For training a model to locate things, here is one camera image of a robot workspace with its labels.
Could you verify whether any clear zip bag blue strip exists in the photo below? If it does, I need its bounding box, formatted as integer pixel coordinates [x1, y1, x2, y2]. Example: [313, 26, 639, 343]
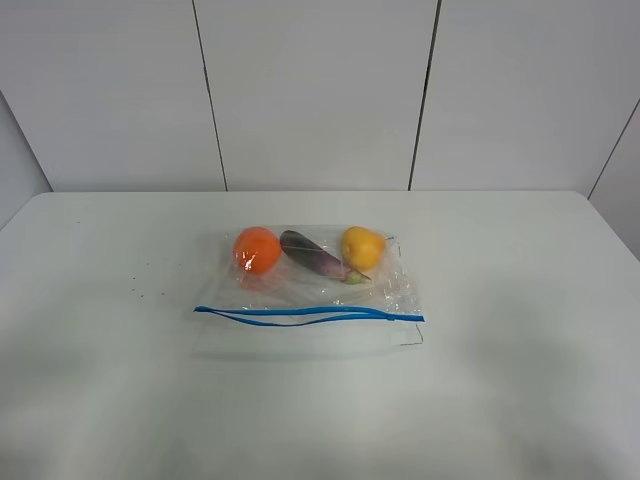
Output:
[193, 225, 425, 360]

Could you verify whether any purple eggplant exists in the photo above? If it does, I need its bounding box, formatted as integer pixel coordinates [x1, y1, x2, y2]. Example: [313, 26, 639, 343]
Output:
[279, 230, 372, 285]

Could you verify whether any yellow pear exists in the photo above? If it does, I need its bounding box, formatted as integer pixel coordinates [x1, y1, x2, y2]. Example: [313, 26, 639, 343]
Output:
[340, 226, 395, 272]

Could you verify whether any orange fruit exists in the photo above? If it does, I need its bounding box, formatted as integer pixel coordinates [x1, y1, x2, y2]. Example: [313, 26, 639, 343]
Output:
[232, 227, 282, 275]

